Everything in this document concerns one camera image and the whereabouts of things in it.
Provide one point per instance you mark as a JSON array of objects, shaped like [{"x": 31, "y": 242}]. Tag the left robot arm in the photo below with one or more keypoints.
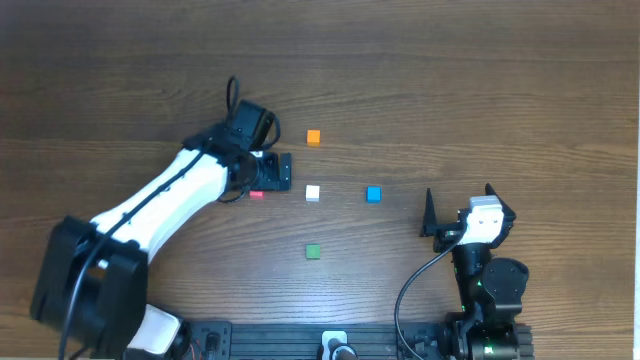
[{"x": 190, "y": 187}]

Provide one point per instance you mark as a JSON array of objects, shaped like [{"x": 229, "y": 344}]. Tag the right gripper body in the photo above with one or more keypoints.
[{"x": 446, "y": 236}]

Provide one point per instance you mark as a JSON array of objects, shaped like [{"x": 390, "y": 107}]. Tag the blue cube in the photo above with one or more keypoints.
[{"x": 373, "y": 194}]

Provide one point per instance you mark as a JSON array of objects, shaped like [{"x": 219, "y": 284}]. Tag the orange cube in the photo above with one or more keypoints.
[{"x": 313, "y": 137}]

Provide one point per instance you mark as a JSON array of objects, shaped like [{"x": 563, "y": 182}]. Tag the red cube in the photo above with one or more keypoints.
[{"x": 256, "y": 194}]

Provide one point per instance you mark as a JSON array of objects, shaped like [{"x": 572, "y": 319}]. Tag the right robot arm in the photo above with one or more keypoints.
[{"x": 492, "y": 290}]

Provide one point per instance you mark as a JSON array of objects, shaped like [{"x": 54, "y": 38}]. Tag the white cube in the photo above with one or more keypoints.
[{"x": 312, "y": 192}]

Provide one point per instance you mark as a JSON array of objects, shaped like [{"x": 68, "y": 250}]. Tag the mounting rail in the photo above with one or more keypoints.
[{"x": 290, "y": 342}]

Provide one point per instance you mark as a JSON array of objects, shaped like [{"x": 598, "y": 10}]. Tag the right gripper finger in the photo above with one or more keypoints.
[
  {"x": 429, "y": 215},
  {"x": 506, "y": 212}
]

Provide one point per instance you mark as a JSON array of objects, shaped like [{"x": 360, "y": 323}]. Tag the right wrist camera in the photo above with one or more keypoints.
[{"x": 482, "y": 220}]

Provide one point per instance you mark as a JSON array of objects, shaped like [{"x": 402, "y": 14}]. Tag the green cube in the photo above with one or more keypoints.
[{"x": 313, "y": 251}]

